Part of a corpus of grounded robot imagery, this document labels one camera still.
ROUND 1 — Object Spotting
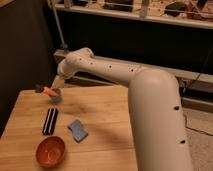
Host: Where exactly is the black cable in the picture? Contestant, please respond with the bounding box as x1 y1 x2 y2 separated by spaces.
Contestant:
181 43 213 98

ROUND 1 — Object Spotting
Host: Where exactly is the red-brown bowl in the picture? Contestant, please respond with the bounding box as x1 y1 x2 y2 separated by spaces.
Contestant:
35 136 66 168

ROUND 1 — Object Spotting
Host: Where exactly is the blue sponge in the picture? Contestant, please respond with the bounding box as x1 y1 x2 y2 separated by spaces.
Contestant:
68 120 88 143

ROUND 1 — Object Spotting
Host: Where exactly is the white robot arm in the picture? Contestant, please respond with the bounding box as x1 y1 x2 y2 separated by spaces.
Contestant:
57 48 193 171

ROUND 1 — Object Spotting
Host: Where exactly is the white window shelf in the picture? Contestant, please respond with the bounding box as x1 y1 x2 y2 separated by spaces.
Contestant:
53 3 213 30

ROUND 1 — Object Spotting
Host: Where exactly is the grey ceramic cup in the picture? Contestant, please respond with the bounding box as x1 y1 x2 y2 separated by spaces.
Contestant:
50 88 62 104

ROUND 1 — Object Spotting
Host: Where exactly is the black and white striped block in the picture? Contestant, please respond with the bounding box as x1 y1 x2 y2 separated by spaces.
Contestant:
42 108 58 135

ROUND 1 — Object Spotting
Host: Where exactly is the orange pepper with green stem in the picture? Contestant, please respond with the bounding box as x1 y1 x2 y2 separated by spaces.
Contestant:
35 85 58 97

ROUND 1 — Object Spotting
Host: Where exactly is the metal pole stand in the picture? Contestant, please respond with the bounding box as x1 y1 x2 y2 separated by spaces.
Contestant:
50 0 68 52

